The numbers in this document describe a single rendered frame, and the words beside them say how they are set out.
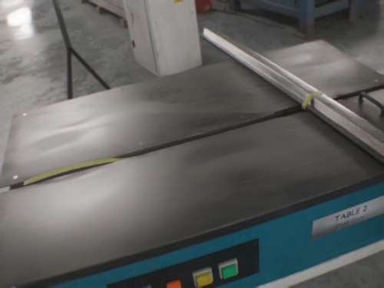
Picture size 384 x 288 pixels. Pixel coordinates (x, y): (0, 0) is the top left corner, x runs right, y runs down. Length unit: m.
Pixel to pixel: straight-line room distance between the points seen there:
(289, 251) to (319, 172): 0.15
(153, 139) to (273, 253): 0.32
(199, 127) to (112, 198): 0.25
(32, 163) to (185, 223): 0.38
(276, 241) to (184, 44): 2.26
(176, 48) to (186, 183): 2.16
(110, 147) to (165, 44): 1.97
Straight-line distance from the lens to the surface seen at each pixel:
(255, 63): 1.03
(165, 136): 0.80
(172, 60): 2.79
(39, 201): 0.74
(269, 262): 0.71
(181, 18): 2.75
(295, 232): 0.68
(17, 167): 0.85
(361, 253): 0.84
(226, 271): 0.66
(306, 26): 3.33
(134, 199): 0.67
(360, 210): 0.74
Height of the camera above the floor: 1.17
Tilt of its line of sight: 34 degrees down
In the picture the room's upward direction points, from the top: 9 degrees counter-clockwise
